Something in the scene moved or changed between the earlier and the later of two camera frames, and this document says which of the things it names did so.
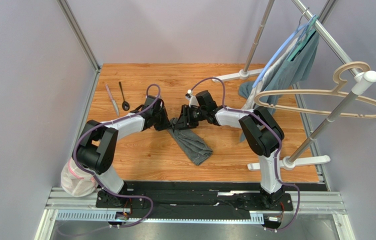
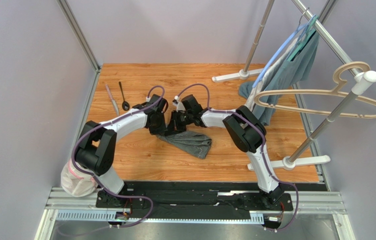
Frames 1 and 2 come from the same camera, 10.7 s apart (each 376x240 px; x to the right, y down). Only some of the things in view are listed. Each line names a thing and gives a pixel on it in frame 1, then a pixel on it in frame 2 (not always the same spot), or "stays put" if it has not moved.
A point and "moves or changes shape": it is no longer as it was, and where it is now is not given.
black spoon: (125, 105) stays put
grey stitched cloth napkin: (195, 148) moves or changes shape
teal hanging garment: (299, 67) stays put
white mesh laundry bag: (76, 181) stays put
